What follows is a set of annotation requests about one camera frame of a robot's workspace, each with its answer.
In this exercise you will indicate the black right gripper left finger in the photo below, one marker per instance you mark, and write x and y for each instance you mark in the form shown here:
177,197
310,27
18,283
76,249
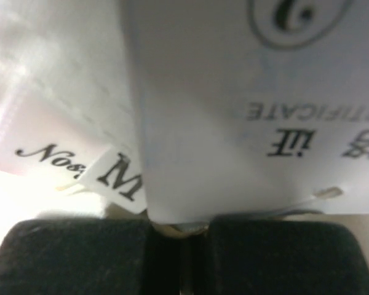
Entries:
86,256

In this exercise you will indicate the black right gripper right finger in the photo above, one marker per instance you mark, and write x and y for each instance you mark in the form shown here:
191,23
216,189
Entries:
244,256

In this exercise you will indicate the white shirt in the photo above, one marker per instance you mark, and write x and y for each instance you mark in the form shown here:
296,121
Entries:
64,99

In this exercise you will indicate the white size label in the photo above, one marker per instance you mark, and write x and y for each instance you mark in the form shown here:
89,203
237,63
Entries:
116,175

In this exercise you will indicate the white paper price tag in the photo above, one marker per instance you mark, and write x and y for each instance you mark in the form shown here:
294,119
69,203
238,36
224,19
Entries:
250,106

